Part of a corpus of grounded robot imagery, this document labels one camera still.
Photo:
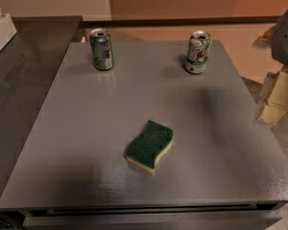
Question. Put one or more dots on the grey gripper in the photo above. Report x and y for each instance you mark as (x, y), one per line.
(286, 38)

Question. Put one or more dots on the white 7up can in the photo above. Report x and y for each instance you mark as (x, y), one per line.
(197, 53)

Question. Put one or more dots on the green and yellow sponge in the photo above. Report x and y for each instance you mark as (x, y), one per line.
(145, 150)

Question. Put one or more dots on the white box on counter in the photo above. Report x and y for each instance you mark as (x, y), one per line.
(7, 30)

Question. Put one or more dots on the grey drawer front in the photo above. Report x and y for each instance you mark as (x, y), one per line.
(213, 220)

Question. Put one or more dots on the green soda can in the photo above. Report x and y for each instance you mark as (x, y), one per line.
(100, 43)

